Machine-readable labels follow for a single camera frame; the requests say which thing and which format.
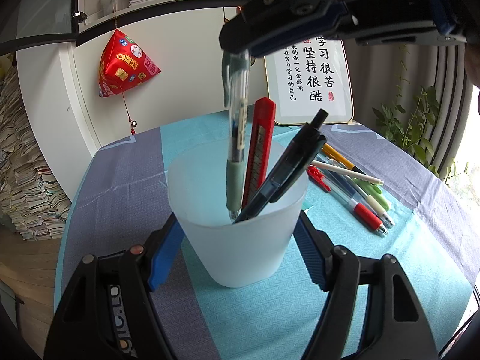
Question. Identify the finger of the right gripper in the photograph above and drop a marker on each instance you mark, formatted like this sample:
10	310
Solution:
265	26

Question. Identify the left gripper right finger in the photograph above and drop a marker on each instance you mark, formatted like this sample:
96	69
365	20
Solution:
315	248

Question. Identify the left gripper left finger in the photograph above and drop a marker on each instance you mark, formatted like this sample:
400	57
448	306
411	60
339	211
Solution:
166	244

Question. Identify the grey-grip clear gel pen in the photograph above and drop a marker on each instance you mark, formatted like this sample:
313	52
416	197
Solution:
235	77

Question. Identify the red clear ballpoint pen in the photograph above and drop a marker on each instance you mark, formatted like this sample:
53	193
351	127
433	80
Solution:
357	208

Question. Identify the translucent white plastic cup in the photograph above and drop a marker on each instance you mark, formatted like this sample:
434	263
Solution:
234	254

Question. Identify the blue clear gel pen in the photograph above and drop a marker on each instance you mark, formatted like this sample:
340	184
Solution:
353	190

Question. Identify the white slim pen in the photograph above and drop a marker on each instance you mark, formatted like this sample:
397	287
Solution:
347	172

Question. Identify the framed calligraphy sign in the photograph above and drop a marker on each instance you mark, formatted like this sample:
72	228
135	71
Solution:
308	76

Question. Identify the green pen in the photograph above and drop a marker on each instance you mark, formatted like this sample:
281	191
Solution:
365	189

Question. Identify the orange black pen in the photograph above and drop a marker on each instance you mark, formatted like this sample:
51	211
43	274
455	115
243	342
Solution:
332	153

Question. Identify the black dark-blue ballpoint pen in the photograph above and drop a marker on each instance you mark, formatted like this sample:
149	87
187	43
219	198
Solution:
294	161

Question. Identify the red utility knife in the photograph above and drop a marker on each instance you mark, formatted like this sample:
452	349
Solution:
259	150

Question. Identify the green potted plant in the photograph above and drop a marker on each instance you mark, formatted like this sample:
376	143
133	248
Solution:
432	128

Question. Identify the red pyramid hanging ornament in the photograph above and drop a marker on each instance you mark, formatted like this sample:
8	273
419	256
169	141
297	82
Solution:
123	65

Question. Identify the white cabinet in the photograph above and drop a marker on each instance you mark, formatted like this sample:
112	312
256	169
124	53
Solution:
80	98

